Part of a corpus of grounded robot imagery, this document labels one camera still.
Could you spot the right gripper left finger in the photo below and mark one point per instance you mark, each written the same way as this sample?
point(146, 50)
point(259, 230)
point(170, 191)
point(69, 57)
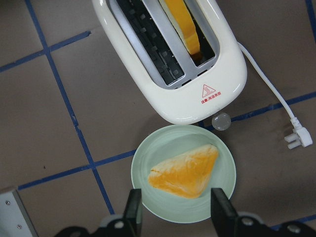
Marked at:
point(129, 224)

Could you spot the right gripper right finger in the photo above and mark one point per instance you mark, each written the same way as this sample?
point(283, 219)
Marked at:
point(228, 223)

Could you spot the white two-slot toaster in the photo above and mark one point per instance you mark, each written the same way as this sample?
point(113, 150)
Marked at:
point(183, 89)

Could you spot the bread slice in toaster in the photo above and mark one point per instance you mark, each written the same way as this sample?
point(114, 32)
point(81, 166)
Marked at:
point(182, 21)

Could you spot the triangular bread on plate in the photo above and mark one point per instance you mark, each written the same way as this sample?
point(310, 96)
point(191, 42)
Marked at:
point(186, 175)

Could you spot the light green plate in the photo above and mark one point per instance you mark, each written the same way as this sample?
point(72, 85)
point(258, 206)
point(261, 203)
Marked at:
point(169, 142)

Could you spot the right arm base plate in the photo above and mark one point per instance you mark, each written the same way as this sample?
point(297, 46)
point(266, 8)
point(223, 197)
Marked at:
point(14, 219)

